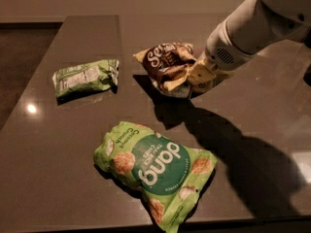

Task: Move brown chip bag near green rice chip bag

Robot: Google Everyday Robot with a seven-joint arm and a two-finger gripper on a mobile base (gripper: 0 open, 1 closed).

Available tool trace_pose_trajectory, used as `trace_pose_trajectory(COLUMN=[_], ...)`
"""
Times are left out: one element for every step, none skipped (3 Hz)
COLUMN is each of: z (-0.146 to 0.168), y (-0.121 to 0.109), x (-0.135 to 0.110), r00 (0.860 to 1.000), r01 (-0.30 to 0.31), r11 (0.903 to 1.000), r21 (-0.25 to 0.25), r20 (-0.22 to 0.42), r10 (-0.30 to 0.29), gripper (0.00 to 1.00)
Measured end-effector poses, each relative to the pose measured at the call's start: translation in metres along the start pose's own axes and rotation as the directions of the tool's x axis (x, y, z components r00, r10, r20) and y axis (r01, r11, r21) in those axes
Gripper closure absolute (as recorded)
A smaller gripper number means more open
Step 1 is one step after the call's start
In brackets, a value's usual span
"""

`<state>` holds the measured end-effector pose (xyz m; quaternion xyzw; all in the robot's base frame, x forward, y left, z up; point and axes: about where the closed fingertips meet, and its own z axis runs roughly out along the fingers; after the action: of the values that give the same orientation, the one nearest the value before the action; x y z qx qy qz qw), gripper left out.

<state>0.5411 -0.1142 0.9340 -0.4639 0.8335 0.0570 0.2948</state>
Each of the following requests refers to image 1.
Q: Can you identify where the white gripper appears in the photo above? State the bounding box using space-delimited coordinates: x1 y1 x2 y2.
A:
188 22 253 93

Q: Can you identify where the brown chip bag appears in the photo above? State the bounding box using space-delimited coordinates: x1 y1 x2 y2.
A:
133 43 196 98

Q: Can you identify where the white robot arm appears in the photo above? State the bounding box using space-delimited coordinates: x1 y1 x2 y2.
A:
188 0 311 93

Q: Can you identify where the green rice chip bag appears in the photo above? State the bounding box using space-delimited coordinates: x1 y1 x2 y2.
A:
93 121 217 233

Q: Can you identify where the small crumpled green snack bag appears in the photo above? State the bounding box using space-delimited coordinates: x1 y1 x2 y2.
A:
52 59 120 99

